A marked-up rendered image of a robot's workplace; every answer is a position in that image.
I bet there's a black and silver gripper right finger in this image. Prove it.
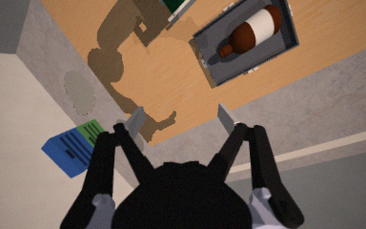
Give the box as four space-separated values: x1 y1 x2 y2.
192 103 304 229

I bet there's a dark grey tray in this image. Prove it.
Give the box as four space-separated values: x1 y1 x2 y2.
193 0 299 87

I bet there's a green plastic crate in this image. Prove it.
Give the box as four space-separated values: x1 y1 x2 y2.
163 0 185 14

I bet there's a brown glass bottle with white label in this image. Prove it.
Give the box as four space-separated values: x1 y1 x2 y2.
218 5 282 58

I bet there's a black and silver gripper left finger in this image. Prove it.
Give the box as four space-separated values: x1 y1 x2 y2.
60 106 171 229

